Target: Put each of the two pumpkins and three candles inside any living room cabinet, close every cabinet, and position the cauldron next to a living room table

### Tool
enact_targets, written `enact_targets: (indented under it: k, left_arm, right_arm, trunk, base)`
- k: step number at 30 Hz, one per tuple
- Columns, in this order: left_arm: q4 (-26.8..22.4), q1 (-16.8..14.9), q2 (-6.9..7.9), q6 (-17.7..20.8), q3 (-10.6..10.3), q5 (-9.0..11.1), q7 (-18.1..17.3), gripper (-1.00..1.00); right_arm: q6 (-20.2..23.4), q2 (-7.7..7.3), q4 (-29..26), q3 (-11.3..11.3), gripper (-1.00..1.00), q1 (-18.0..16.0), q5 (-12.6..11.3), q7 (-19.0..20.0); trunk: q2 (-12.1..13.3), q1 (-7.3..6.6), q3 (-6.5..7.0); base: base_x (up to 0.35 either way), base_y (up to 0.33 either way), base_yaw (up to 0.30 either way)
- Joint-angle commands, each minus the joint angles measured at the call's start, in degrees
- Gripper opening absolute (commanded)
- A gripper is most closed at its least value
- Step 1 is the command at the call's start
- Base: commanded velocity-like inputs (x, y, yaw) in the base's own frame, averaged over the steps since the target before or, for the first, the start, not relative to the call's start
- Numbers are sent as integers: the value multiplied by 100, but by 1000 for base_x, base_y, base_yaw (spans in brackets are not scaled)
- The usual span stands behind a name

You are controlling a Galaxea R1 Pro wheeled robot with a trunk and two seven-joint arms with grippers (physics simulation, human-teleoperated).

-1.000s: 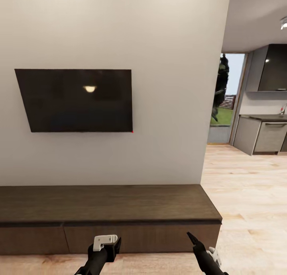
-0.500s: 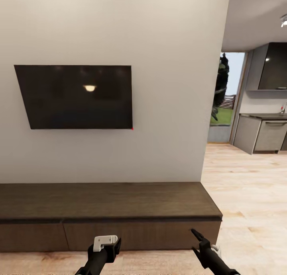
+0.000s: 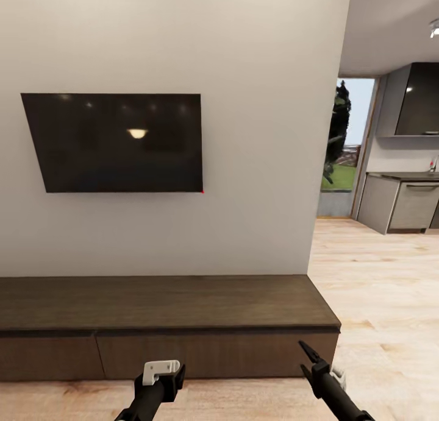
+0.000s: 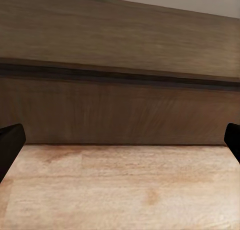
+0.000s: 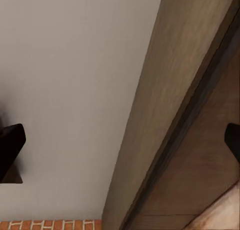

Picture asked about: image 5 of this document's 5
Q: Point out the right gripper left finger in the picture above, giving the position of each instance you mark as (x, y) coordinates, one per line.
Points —
(12, 140)

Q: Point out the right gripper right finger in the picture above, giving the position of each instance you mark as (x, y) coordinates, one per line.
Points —
(232, 139)

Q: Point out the cabinet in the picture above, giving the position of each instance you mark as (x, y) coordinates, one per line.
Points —
(173, 162)

